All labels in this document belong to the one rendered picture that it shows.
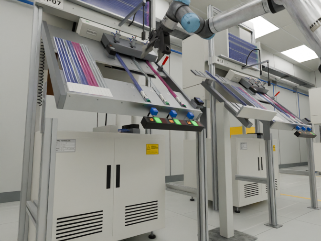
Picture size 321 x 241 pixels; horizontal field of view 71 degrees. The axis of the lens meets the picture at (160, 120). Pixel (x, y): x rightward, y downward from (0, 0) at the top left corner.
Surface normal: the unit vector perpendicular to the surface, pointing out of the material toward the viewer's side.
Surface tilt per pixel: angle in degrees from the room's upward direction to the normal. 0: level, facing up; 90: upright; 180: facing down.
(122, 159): 90
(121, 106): 135
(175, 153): 90
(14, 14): 90
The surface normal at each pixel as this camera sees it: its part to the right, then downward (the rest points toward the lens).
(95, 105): 0.43, 0.64
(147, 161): 0.60, -0.10
